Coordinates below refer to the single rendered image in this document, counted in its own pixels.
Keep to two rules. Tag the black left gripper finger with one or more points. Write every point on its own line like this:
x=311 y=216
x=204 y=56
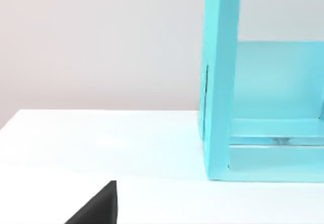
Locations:
x=103 y=206

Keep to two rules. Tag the light blue rack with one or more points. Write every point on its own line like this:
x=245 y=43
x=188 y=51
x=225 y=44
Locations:
x=253 y=107

